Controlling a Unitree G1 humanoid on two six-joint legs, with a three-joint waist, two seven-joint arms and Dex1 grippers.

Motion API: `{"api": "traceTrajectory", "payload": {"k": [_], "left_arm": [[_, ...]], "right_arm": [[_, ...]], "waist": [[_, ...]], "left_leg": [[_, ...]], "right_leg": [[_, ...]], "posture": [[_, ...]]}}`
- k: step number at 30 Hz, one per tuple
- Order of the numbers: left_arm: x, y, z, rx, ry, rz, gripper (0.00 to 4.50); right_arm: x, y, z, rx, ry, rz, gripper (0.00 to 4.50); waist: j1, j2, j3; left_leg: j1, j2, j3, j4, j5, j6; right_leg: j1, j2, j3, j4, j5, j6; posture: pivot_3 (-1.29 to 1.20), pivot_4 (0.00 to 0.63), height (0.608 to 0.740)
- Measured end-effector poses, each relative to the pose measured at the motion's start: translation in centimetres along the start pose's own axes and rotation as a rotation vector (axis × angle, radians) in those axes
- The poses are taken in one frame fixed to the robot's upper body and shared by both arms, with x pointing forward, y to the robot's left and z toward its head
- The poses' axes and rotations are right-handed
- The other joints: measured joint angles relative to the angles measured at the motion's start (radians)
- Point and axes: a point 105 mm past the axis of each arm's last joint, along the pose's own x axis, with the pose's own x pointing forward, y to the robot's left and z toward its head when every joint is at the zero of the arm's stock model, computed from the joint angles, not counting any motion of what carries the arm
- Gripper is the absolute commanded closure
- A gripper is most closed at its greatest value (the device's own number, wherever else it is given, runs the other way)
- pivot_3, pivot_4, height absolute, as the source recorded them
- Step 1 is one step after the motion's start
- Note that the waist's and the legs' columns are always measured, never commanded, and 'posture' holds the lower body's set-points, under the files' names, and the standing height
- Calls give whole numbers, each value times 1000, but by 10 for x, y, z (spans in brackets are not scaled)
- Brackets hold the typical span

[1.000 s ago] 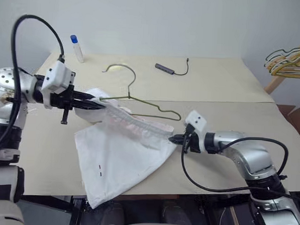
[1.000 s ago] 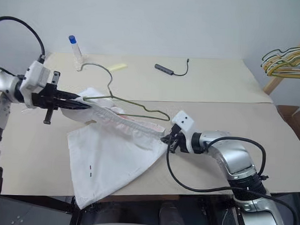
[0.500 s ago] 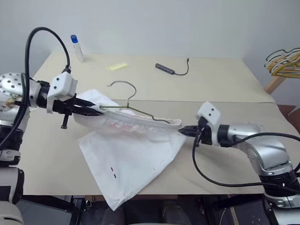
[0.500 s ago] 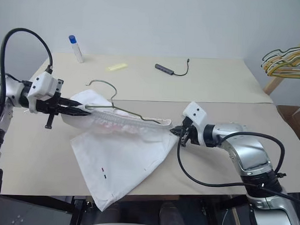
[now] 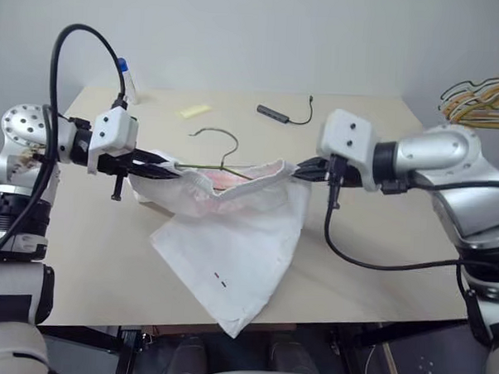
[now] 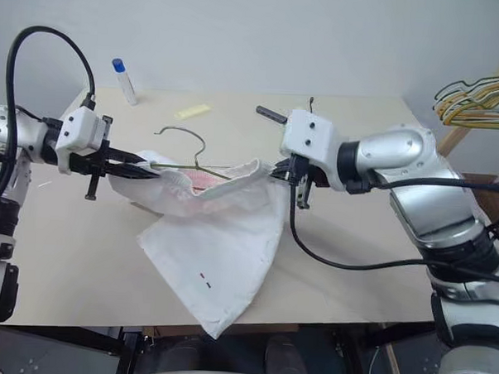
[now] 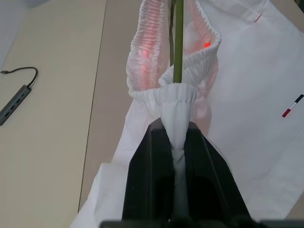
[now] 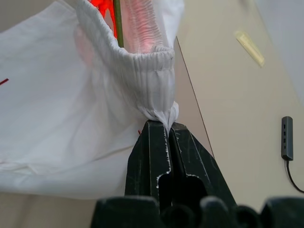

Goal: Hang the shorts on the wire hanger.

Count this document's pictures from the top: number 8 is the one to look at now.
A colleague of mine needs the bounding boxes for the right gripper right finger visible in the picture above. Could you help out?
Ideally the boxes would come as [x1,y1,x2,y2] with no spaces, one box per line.
[169,122,238,208]

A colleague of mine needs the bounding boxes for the grey USB hub with cable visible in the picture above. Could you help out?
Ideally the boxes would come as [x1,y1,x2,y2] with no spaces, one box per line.
[281,116,304,193]

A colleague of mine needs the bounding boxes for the white shorts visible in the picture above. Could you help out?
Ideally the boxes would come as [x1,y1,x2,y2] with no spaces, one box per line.
[0,0,186,200]

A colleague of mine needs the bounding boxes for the pale yellow flat block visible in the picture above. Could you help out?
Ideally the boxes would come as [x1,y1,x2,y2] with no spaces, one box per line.
[233,30,266,69]

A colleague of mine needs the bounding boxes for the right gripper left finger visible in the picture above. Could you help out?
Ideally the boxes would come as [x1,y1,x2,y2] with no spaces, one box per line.
[124,119,174,210]

